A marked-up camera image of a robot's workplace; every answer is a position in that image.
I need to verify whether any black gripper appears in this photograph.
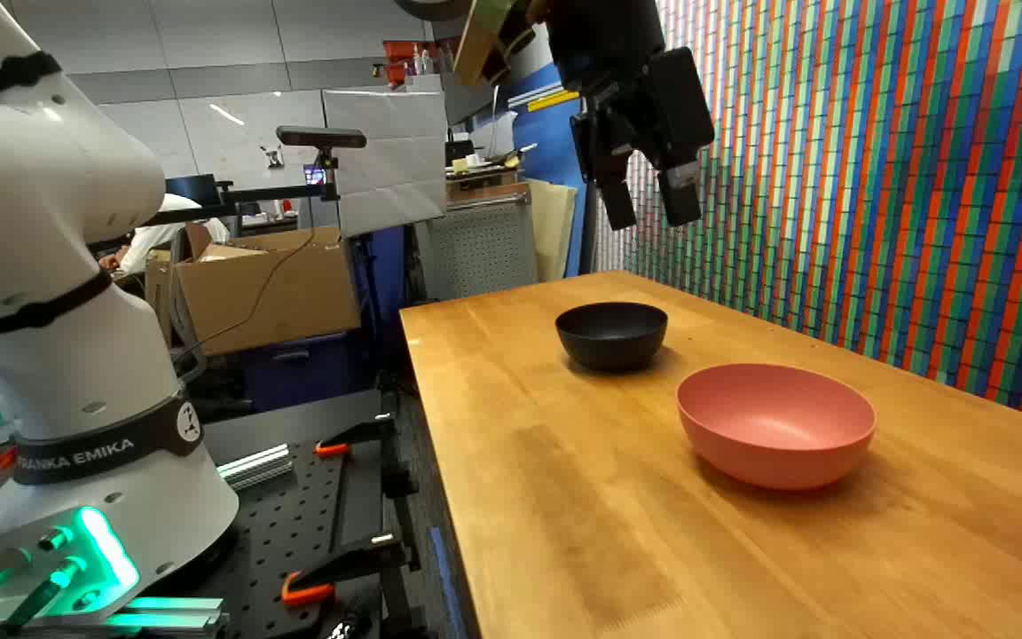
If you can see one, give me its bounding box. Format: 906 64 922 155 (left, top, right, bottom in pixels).
546 0 716 234

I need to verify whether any black bowl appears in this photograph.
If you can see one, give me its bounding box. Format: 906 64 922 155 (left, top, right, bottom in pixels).
554 297 669 378

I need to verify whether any peach bowl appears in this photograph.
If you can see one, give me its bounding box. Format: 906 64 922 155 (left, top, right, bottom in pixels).
675 360 878 492

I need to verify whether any blue upright panel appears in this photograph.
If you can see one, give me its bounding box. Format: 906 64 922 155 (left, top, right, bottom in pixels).
506 58 596 278

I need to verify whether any grey cabinet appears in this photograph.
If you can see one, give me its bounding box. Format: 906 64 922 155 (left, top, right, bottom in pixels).
418 193 540 302

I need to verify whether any white board panel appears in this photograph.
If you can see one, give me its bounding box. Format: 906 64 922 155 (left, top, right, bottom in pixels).
320 84 450 239

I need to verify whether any blue storage bin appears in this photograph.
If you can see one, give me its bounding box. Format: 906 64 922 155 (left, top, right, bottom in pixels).
234 333 367 411

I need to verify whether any brown cardboard box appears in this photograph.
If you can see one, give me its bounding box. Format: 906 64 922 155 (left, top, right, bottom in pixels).
140 225 361 360

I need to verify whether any short aluminium extrusion bar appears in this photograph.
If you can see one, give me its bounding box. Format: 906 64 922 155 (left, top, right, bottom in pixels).
217 442 299 492

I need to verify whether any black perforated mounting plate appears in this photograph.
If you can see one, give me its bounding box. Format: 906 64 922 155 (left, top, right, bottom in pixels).
190 438 423 639

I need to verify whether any black camera on stand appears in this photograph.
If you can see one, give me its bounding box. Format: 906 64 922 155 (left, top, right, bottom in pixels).
272 123 367 177

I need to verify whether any orange handled black clamp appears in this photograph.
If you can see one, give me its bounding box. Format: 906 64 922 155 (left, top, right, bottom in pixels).
276 528 415 613
313 411 403 465

